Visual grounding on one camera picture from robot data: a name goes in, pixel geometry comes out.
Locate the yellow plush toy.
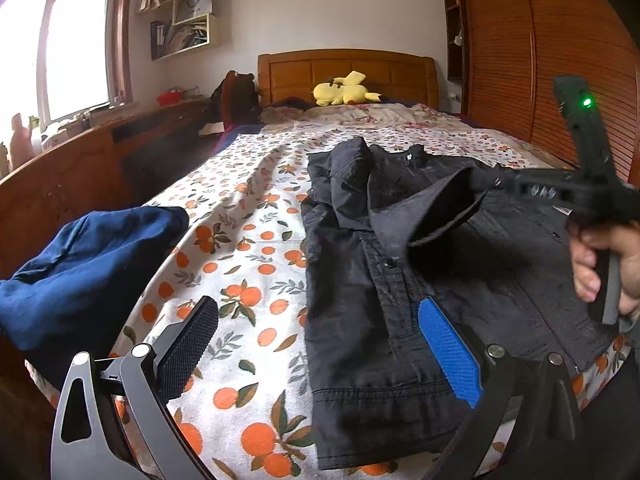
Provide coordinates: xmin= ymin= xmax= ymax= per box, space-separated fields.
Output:
xmin=313 ymin=71 xmax=382 ymax=107

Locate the black jacket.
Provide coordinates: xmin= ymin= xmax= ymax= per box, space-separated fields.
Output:
xmin=300 ymin=136 xmax=626 ymax=471

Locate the wooden wardrobe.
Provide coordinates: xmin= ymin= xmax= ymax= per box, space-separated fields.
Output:
xmin=440 ymin=0 xmax=640 ymax=186

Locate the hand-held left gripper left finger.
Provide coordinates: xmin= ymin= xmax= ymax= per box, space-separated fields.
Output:
xmin=50 ymin=296 xmax=221 ymax=480

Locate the pink bottle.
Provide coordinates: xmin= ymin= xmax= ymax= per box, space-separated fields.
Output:
xmin=10 ymin=114 xmax=36 ymax=167

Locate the orange fruit print bed sheet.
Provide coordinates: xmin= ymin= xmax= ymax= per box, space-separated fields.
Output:
xmin=30 ymin=125 xmax=640 ymax=480

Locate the pink floral quilt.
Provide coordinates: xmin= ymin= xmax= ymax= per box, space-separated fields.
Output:
xmin=260 ymin=102 xmax=476 ymax=130

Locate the wooden bed headboard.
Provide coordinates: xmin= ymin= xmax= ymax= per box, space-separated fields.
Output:
xmin=257 ymin=49 xmax=441 ymax=111

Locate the person's right hand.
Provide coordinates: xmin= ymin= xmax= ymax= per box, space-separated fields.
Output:
xmin=567 ymin=219 xmax=640 ymax=318

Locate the window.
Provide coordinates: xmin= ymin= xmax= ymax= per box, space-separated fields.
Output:
xmin=0 ymin=0 xmax=132 ymax=128

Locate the white wall shelf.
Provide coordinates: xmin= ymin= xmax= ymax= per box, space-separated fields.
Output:
xmin=150 ymin=0 xmax=222 ymax=61

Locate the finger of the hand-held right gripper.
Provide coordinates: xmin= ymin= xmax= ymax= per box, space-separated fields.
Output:
xmin=471 ymin=168 xmax=587 ymax=210

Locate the dark blue garment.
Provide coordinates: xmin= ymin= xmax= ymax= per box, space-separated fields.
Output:
xmin=0 ymin=206 xmax=190 ymax=366

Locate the wooden desk cabinet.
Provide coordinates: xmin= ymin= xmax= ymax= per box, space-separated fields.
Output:
xmin=0 ymin=97 xmax=216 ymax=281

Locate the brown bag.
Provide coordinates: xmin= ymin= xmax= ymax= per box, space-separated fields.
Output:
xmin=210 ymin=71 xmax=261 ymax=130

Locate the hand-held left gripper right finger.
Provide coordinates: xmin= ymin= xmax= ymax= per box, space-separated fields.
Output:
xmin=417 ymin=297 xmax=586 ymax=480

